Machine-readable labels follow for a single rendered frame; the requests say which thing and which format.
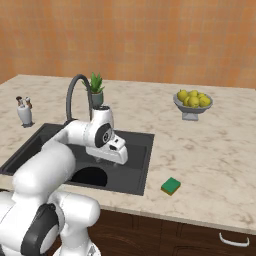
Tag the dark wood drawer front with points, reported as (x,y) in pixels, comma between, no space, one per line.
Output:
(213,241)

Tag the black kitchen sink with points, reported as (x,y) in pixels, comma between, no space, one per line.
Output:
(133,166)

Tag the dark wood cupboard door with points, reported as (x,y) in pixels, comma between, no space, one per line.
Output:
(133,235)

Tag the green plant in grey pot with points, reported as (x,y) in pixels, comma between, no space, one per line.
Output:
(96,87)

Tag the yellow lemon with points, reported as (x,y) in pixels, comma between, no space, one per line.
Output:
(182,95)
(205,101)
(193,93)
(201,95)
(193,102)

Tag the grey fruit bowl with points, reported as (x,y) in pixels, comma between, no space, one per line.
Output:
(191,111)

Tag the grey curved tap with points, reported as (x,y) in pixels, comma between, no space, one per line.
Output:
(69,96)

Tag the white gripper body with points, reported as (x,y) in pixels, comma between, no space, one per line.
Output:
(111,155)

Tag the white utensil pot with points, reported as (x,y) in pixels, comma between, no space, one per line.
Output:
(25,115)

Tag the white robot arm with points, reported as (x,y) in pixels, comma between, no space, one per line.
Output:
(46,166)

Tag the black pan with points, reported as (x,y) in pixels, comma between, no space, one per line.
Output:
(90,176)

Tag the green and yellow sponge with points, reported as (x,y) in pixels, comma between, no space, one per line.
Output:
(171,185)

